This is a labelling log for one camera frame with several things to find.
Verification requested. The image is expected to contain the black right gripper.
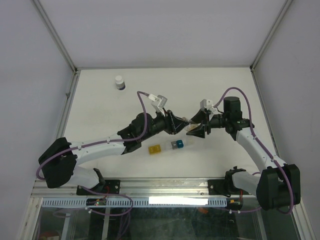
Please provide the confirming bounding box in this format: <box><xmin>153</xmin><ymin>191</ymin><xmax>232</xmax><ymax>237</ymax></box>
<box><xmin>186</xmin><ymin>109</ymin><xmax>229</xmax><ymax>138</ymax></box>

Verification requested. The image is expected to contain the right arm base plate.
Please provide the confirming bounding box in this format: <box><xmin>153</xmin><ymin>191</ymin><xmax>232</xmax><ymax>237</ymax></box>
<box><xmin>207</xmin><ymin>178</ymin><xmax>258</xmax><ymax>198</ymax></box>

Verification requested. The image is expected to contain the aluminium mounting rail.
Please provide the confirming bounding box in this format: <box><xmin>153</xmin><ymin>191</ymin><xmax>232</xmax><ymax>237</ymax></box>
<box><xmin>31</xmin><ymin>176</ymin><xmax>301</xmax><ymax>199</ymax></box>

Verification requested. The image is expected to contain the white pill bottle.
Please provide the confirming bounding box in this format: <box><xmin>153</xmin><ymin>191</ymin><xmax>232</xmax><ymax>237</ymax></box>
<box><xmin>115</xmin><ymin>75</ymin><xmax>126</xmax><ymax>91</ymax></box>

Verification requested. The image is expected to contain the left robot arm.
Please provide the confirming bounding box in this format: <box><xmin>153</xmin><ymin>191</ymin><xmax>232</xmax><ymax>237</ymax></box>
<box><xmin>36</xmin><ymin>110</ymin><xmax>189</xmax><ymax>195</ymax></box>

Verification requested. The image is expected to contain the weekly pill organizer strip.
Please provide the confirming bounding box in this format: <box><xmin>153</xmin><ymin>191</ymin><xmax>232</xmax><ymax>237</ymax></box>
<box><xmin>147</xmin><ymin>136</ymin><xmax>195</xmax><ymax>155</ymax></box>

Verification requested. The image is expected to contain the white slotted cable duct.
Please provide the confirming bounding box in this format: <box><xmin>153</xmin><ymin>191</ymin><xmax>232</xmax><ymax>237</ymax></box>
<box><xmin>42</xmin><ymin>196</ymin><xmax>228</xmax><ymax>209</ymax></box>

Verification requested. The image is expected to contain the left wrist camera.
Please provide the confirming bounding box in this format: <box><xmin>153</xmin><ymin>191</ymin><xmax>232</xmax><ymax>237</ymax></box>
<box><xmin>148</xmin><ymin>94</ymin><xmax>168</xmax><ymax>116</ymax></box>

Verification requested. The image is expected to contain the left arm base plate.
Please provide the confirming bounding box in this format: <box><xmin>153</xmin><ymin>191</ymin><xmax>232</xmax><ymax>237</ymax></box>
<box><xmin>76</xmin><ymin>178</ymin><xmax>121</xmax><ymax>196</ymax></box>

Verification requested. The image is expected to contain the clear bottle gold cap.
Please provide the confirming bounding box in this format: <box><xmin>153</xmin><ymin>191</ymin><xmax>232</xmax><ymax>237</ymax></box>
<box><xmin>182</xmin><ymin>117</ymin><xmax>200</xmax><ymax>132</ymax></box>

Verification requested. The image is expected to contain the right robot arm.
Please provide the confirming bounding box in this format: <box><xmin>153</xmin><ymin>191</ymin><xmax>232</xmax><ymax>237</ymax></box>
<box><xmin>187</xmin><ymin>96</ymin><xmax>301</xmax><ymax>214</ymax></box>

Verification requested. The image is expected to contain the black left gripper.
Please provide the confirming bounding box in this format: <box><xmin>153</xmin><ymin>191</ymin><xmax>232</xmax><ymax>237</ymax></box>
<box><xmin>139</xmin><ymin>107</ymin><xmax>188</xmax><ymax>141</ymax></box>

